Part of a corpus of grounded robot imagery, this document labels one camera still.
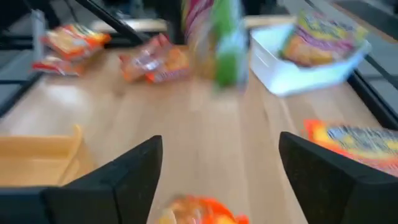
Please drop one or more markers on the white plastic bin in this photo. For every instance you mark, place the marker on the white plastic bin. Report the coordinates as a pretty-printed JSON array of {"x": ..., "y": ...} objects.
[{"x": 280, "y": 74}]

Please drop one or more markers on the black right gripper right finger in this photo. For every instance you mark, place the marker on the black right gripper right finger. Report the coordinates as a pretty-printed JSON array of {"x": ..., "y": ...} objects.
[{"x": 326, "y": 193}]

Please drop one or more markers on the red Saucy Noodles pack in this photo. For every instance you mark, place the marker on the red Saucy Noodles pack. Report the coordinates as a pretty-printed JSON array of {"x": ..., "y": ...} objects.
[
  {"x": 140, "y": 62},
  {"x": 56, "y": 67}
]

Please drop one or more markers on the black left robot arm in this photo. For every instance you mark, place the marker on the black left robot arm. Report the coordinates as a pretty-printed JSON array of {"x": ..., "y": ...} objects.
[{"x": 171, "y": 21}]

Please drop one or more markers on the yellow plastic bin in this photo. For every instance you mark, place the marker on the yellow plastic bin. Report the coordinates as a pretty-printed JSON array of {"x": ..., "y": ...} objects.
[{"x": 31, "y": 161}]

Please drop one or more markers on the lime chili ramen noodle pack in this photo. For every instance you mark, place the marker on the lime chili ramen noodle pack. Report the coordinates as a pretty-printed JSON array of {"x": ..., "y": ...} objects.
[
  {"x": 230, "y": 56},
  {"x": 320, "y": 40}
]

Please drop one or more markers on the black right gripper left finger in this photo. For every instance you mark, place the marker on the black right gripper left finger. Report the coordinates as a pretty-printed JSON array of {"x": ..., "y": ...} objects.
[{"x": 118, "y": 193}]

